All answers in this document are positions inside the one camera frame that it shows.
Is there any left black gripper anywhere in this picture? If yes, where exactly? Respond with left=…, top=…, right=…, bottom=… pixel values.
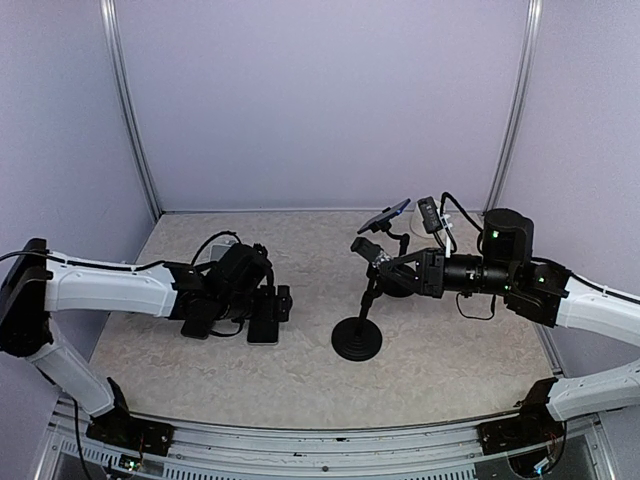
left=215, top=284, right=292, bottom=322

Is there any grey phone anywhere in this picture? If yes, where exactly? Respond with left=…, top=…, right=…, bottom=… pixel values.
left=247, top=320, right=279, bottom=345

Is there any black smartphone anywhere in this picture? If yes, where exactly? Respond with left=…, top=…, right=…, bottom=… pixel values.
left=180, top=319, right=212, bottom=340

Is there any white folding phone stand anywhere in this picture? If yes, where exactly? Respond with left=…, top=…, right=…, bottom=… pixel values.
left=209, top=241, right=234, bottom=261

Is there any tall black phone stand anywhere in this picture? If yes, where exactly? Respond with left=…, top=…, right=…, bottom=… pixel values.
left=331, top=237, right=387, bottom=362

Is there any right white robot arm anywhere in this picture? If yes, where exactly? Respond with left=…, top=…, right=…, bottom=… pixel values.
left=365, top=208, right=639, bottom=444

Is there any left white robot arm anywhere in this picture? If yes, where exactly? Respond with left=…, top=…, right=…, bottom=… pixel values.
left=1, top=238, right=293, bottom=445

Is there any short black phone stand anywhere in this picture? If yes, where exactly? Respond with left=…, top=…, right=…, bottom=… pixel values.
left=369, top=207, right=420, bottom=298

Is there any blue phone on short stand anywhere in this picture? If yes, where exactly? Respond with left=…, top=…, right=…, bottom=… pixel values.
left=357, top=198, right=411, bottom=235

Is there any cream ceramic mug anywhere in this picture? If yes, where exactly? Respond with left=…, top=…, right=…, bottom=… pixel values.
left=410, top=208, right=430, bottom=239

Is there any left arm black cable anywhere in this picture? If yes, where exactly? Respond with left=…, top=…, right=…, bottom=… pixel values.
left=0, top=229, right=276, bottom=339

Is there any right aluminium corner post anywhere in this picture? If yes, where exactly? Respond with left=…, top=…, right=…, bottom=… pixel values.
left=482, top=0, right=544, bottom=214

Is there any aluminium corner post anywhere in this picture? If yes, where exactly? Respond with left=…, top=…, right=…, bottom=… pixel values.
left=100, top=0, right=163, bottom=222
left=482, top=0, right=544, bottom=214

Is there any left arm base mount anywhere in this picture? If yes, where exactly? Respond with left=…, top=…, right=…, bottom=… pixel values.
left=86, top=417, right=175, bottom=457

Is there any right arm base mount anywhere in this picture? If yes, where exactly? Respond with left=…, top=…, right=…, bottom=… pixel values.
left=477, top=412, right=566, bottom=455

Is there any aluminium front rail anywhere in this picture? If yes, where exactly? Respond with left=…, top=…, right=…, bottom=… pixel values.
left=47, top=397, right=614, bottom=480

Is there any left aluminium corner post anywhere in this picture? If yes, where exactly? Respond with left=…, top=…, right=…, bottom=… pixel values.
left=100, top=0, right=163, bottom=222

